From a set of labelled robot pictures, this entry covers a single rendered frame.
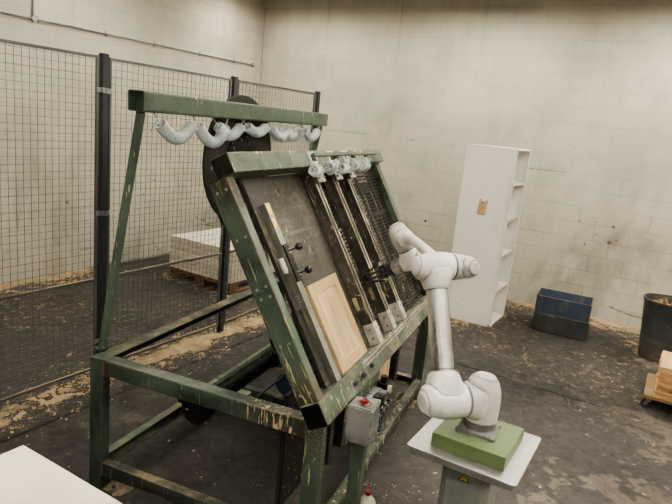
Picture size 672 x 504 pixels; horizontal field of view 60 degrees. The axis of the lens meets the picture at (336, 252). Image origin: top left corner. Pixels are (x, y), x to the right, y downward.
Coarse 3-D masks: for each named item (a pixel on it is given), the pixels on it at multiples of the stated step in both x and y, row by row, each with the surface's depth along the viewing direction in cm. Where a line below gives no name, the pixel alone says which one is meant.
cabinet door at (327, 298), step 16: (320, 288) 312; (336, 288) 329; (320, 304) 306; (336, 304) 322; (320, 320) 301; (336, 320) 316; (352, 320) 332; (336, 336) 310; (352, 336) 326; (336, 352) 303; (352, 352) 318
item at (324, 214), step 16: (336, 160) 336; (304, 176) 343; (320, 176) 341; (320, 192) 342; (320, 208) 342; (336, 224) 346; (336, 240) 342; (336, 256) 343; (352, 272) 342; (352, 288) 343; (368, 304) 346; (368, 320) 342; (368, 336) 344
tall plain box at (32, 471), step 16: (16, 448) 66; (0, 464) 63; (16, 464) 64; (32, 464) 64; (48, 464) 64; (0, 480) 61; (16, 480) 61; (32, 480) 61; (48, 480) 62; (64, 480) 62; (80, 480) 62; (0, 496) 58; (16, 496) 59; (32, 496) 59; (48, 496) 59; (64, 496) 59; (80, 496) 60; (96, 496) 60
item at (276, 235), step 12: (264, 204) 288; (264, 216) 289; (276, 228) 289; (276, 240) 289; (288, 264) 288; (288, 276) 289; (300, 288) 289; (312, 312) 291; (312, 324) 289; (312, 336) 290; (324, 348) 289; (324, 360) 289; (336, 372) 291
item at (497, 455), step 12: (444, 420) 280; (456, 420) 281; (432, 432) 267; (444, 432) 268; (456, 432) 269; (504, 432) 274; (516, 432) 275; (432, 444) 268; (444, 444) 265; (456, 444) 262; (468, 444) 260; (480, 444) 261; (492, 444) 262; (504, 444) 263; (516, 444) 269; (468, 456) 260; (480, 456) 257; (492, 456) 254; (504, 456) 252; (504, 468) 253
